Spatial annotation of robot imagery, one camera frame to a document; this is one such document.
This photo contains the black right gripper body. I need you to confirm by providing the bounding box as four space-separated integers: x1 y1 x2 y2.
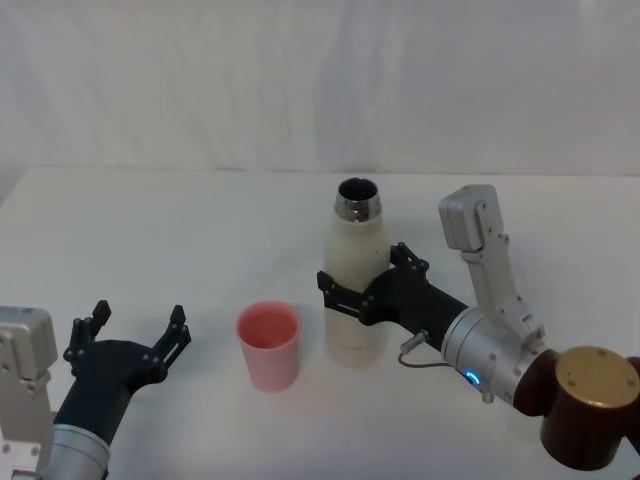
361 266 470 347

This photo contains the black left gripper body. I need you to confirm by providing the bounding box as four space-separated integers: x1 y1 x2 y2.
52 339 167 445

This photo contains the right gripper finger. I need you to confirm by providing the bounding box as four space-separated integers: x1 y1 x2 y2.
315 269 377 327
386 241 431 281

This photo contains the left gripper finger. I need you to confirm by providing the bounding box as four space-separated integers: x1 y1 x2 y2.
63 299 113 363
142 304 193 385

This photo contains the cream vacuum bottle steel neck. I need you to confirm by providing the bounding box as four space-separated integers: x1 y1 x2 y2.
322 177 393 370

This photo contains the pink cup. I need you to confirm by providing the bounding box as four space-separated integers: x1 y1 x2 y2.
235 300 303 394

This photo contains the white tablecloth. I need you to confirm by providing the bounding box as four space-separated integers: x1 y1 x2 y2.
0 166 640 480

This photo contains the white curtain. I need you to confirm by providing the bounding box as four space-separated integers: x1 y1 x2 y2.
0 0 640 176

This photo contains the thin cable with silver plug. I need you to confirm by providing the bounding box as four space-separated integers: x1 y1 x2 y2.
397 329 452 372

